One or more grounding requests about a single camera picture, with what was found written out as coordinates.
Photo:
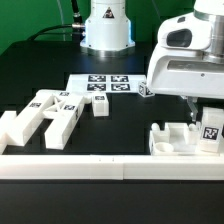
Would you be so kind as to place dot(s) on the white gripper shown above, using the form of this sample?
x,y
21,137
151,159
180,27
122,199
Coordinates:
x,y
188,59

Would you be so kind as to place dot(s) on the white chair seat piece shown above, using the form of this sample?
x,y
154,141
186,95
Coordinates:
x,y
178,139

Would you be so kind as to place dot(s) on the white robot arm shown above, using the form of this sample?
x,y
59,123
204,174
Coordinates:
x,y
188,59

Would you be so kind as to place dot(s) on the robot base column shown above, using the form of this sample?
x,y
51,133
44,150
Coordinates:
x,y
107,29

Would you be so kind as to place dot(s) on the white marker cube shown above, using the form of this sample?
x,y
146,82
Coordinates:
x,y
143,90

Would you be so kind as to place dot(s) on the white marker sheet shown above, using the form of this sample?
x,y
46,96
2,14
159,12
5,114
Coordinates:
x,y
104,83

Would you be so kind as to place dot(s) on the white obstacle wall bar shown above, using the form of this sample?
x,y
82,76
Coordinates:
x,y
96,167

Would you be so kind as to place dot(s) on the white chair back frame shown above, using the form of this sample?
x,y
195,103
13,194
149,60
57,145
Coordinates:
x,y
62,108

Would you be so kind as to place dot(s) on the white left side wall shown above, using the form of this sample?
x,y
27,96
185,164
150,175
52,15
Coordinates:
x,y
6,120

